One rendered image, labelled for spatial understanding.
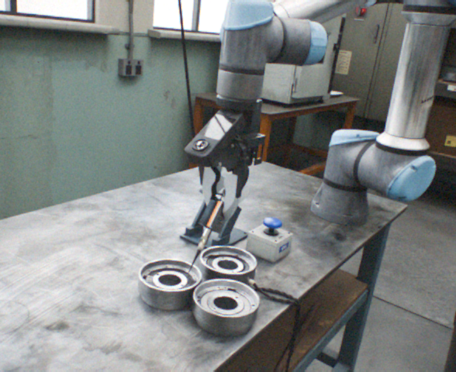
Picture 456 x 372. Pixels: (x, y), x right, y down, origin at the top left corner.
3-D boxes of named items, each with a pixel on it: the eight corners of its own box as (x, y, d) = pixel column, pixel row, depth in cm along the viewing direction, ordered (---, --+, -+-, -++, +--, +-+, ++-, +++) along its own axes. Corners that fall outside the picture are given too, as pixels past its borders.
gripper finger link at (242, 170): (248, 198, 80) (250, 147, 78) (243, 200, 79) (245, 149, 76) (226, 193, 83) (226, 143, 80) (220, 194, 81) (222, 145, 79)
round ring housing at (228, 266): (185, 276, 86) (188, 256, 85) (222, 259, 94) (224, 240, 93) (230, 301, 80) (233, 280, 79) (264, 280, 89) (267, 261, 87)
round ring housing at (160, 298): (131, 309, 75) (133, 287, 74) (143, 275, 85) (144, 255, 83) (197, 316, 75) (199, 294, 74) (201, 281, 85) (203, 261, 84)
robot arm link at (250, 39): (289, 3, 73) (245, -4, 68) (278, 76, 76) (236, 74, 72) (258, 1, 79) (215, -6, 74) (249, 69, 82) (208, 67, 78)
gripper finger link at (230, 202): (253, 216, 86) (256, 167, 83) (236, 225, 81) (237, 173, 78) (240, 212, 87) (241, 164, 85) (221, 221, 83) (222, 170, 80)
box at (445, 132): (468, 160, 373) (482, 113, 361) (404, 146, 395) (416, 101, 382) (471, 151, 407) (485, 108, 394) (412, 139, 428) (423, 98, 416)
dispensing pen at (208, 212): (175, 267, 80) (218, 180, 83) (187, 272, 84) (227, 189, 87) (185, 272, 79) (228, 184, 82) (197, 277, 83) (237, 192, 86)
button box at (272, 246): (274, 263, 95) (278, 242, 94) (245, 250, 99) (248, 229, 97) (292, 250, 102) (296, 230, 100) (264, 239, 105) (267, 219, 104)
